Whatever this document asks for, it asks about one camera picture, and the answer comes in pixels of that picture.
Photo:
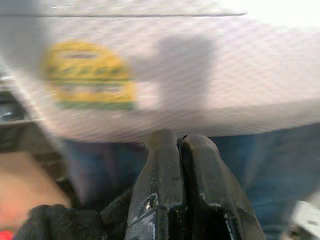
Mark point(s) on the blue denim garment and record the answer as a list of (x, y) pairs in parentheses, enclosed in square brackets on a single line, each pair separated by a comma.
[(270, 170)]

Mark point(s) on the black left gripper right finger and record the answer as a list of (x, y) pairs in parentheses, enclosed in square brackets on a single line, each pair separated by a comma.
[(210, 180)]

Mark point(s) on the black fuzzy cloth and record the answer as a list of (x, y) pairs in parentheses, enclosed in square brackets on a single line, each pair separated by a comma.
[(62, 222)]

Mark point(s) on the white plastic part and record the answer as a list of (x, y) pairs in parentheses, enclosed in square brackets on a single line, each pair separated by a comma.
[(306, 217)]

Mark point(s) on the white washing machine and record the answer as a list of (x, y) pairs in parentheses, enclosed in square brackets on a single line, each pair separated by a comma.
[(200, 75)]

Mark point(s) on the yellow green energy sticker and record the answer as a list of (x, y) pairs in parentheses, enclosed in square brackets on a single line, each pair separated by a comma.
[(87, 75)]

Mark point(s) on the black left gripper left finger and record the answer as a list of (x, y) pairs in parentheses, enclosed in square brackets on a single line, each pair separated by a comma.
[(160, 175)]

